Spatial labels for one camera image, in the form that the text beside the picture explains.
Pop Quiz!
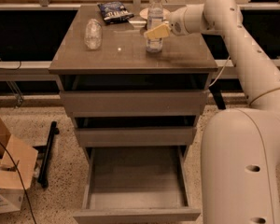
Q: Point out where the black metal bar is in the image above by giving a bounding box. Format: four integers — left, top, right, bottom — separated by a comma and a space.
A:
37, 121, 59, 189

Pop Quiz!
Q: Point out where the grey open bottom drawer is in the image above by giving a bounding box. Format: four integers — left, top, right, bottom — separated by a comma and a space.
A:
74, 147, 201, 224

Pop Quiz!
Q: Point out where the crumpled clear plastic bottle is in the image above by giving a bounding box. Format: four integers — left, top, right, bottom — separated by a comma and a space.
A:
84, 19, 103, 50

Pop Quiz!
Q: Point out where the grey middle drawer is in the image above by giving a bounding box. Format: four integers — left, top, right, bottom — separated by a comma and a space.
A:
75, 127, 196, 147

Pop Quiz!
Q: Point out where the grey drawer cabinet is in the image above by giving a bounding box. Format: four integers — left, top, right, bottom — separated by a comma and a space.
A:
48, 4, 218, 161

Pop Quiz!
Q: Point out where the cream ceramic bowl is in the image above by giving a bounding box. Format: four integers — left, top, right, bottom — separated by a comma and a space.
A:
140, 8, 170, 20

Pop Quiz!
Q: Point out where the blue snack bag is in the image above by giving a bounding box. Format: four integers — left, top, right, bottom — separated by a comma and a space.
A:
97, 1, 134, 24

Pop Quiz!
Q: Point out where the open cardboard box left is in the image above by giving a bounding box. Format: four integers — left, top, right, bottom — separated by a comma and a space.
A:
0, 118, 38, 214

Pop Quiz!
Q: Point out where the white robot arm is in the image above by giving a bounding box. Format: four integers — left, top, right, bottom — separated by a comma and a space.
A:
145, 0, 280, 224

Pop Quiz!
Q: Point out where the white cable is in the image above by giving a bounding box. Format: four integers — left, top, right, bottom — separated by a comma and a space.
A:
208, 55, 231, 89

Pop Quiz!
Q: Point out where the clear plastic water bottle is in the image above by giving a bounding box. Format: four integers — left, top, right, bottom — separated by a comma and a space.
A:
147, 0, 163, 53

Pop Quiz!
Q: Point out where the black cable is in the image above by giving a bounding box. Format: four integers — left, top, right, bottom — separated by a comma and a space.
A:
0, 133, 37, 224

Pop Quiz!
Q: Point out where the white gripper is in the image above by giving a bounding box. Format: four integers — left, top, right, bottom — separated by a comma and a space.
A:
144, 7, 191, 39

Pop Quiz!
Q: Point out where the black table leg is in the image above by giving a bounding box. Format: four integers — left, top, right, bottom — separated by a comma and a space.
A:
209, 84, 226, 110

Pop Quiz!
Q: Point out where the grey top drawer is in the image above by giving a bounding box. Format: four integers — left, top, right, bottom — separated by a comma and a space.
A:
60, 91, 207, 118

